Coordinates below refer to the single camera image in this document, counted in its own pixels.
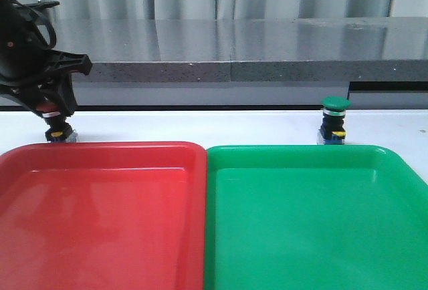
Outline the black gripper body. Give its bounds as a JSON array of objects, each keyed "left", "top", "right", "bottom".
[{"left": 1, "top": 0, "right": 92, "bottom": 101}]

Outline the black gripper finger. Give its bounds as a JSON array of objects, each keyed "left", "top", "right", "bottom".
[
  {"left": 1, "top": 86, "right": 43, "bottom": 118},
  {"left": 43, "top": 72, "right": 77, "bottom": 116}
]

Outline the red mushroom push button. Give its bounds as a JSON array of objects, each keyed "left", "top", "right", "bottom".
[{"left": 36, "top": 101, "right": 78, "bottom": 143}]

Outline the green mushroom push button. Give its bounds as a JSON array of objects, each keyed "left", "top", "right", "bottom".
[{"left": 317, "top": 96, "right": 350, "bottom": 145}]

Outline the grey stone counter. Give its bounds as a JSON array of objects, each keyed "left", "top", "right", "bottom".
[{"left": 54, "top": 17, "right": 427, "bottom": 110}]

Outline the red plastic tray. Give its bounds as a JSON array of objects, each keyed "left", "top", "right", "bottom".
[{"left": 1, "top": 142, "right": 207, "bottom": 289}]

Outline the green plastic tray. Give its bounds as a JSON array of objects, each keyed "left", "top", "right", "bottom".
[{"left": 204, "top": 145, "right": 427, "bottom": 289}]

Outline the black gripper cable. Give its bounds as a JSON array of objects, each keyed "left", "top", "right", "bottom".
[{"left": 0, "top": 0, "right": 60, "bottom": 50}]

